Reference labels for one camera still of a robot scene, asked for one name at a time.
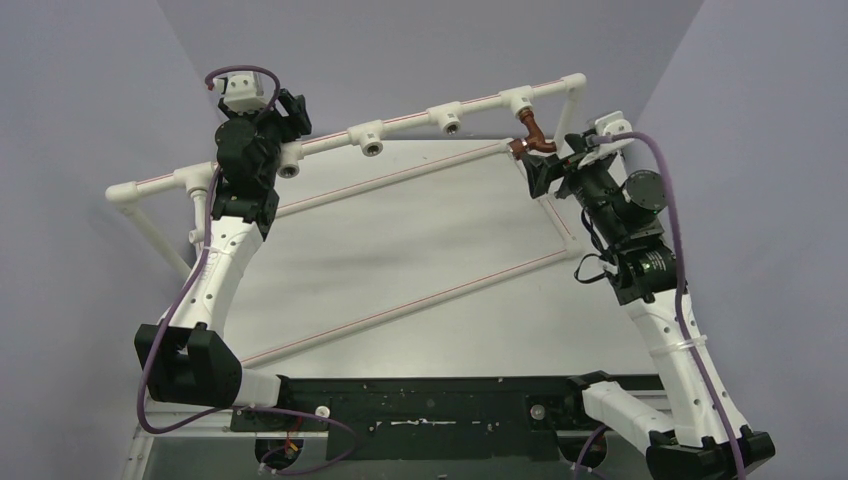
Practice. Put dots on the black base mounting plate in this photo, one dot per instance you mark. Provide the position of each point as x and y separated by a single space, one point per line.
431 418

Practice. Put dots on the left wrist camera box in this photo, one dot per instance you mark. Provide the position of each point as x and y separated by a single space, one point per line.
242 92

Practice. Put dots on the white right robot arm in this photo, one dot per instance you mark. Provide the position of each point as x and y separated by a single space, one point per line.
635 235

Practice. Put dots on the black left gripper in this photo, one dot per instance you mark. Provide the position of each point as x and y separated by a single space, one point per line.
297 123

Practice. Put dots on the white pipe frame with tees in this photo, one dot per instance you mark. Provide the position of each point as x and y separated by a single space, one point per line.
430 260

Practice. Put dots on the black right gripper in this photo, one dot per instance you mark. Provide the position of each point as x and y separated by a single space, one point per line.
552 173

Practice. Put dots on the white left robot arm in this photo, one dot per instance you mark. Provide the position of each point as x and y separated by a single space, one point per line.
184 358

